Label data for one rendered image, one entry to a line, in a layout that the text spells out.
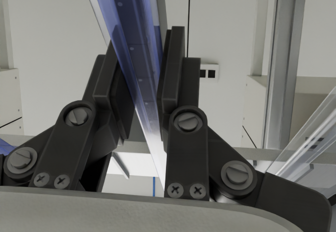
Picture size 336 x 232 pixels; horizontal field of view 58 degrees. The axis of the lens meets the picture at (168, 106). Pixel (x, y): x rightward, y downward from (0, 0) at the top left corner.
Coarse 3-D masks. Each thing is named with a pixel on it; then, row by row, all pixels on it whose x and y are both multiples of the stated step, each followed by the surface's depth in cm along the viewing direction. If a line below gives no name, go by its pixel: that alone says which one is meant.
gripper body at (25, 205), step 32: (0, 192) 8; (32, 192) 8; (64, 192) 8; (96, 192) 8; (0, 224) 7; (32, 224) 7; (64, 224) 7; (96, 224) 7; (128, 224) 7; (160, 224) 7; (192, 224) 7; (224, 224) 7; (256, 224) 7; (288, 224) 7
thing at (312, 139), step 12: (324, 108) 14; (312, 120) 15; (324, 120) 14; (300, 132) 17; (312, 132) 15; (324, 132) 15; (288, 144) 19; (300, 144) 17; (312, 144) 16; (324, 144) 16; (288, 156) 19; (300, 156) 18; (312, 156) 18; (276, 168) 22; (288, 168) 20; (300, 168) 20
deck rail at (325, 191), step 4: (332, 144) 39; (328, 148) 40; (332, 148) 39; (332, 152) 39; (312, 188) 44; (316, 188) 43; (320, 188) 42; (324, 188) 40; (328, 188) 40; (332, 188) 40; (320, 192) 42; (324, 192) 41; (328, 192) 41; (332, 192) 41; (324, 196) 43; (328, 196) 43
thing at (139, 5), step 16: (112, 0) 8; (128, 0) 8; (144, 0) 8; (112, 16) 8; (128, 16) 8; (144, 16) 8; (112, 32) 9; (128, 32) 9; (144, 32) 9; (128, 48) 10; (144, 48) 9; (160, 48) 10; (128, 64) 10; (144, 64) 10; (160, 64) 11; (128, 80) 11; (144, 80) 11; (144, 96) 12; (144, 112) 14; (144, 128) 15; (160, 144) 17; (160, 160) 20; (160, 176) 23
